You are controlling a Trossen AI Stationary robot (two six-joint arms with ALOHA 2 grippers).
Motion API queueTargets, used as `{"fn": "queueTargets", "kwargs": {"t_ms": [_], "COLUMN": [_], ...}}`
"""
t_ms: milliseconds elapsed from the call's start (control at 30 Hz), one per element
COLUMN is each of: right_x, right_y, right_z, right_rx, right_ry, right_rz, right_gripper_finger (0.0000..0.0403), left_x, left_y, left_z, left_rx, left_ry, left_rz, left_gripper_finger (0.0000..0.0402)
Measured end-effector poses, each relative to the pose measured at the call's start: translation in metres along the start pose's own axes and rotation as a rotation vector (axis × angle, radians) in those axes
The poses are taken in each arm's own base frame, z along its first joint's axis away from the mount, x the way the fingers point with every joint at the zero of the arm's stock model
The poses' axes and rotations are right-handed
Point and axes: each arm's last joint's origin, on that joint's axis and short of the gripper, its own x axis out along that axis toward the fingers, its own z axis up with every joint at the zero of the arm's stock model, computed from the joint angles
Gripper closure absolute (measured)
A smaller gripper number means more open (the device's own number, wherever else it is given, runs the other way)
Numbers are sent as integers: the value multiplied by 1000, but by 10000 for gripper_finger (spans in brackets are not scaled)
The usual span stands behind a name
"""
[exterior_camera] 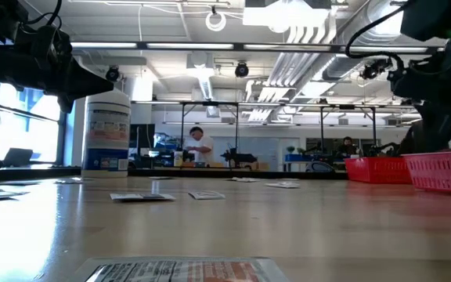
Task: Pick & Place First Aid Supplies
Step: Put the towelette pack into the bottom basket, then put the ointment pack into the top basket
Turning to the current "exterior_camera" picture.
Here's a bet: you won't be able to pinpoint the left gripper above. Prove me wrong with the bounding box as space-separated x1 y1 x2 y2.
12 49 114 114

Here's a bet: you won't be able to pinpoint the silver ventilation ducts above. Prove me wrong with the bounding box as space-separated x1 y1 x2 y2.
244 0 406 122

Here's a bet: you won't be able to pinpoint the white coiled cable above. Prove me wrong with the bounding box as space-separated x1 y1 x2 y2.
204 10 227 33

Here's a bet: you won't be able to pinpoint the black left camera cable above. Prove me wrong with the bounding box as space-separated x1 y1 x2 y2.
20 0 64 38

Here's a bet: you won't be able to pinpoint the black ceiling-mounted device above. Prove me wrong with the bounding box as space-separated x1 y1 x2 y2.
358 57 394 81

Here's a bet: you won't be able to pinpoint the white ceiling light panel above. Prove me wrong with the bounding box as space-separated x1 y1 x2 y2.
243 0 330 28

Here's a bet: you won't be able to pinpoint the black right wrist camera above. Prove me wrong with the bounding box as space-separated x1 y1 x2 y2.
386 62 420 99

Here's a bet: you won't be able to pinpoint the red plastic basket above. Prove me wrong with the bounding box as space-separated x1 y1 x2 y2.
400 150 451 197
344 156 413 185

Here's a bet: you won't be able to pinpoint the black aluminium table frame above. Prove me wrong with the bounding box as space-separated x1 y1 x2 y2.
0 166 348 182

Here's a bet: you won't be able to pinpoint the black monitor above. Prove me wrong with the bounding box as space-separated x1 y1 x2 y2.
129 123 157 150

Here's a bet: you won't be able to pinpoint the black workstation gantry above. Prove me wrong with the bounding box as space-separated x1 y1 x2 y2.
319 103 378 156
179 100 240 168

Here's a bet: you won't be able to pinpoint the person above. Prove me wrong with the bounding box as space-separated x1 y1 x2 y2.
335 136 362 158
185 125 215 165

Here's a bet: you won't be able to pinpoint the dark laptop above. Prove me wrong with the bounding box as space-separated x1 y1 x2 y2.
2 147 34 168

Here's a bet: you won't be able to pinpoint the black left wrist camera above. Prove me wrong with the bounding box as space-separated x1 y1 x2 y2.
13 23 73 70

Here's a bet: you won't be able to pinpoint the black right camera cable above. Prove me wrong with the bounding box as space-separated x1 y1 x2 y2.
344 0 410 71

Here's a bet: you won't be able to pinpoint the white wipes canister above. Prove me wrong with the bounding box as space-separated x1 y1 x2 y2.
81 88 132 179

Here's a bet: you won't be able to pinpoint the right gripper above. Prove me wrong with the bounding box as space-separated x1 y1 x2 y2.
399 42 451 156

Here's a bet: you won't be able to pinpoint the black overhead beam with lights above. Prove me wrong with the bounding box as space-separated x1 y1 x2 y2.
68 40 446 55

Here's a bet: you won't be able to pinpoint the black ceiling camera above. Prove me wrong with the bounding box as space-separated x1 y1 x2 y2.
234 61 250 78
105 65 121 83

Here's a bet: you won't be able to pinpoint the large window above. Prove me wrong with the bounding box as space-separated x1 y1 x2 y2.
0 78 68 168

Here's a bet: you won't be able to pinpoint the black camera cable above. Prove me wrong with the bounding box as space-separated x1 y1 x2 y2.
20 0 64 38
344 0 410 71

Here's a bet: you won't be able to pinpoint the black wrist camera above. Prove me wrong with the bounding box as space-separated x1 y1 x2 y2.
386 62 420 99
13 23 73 70

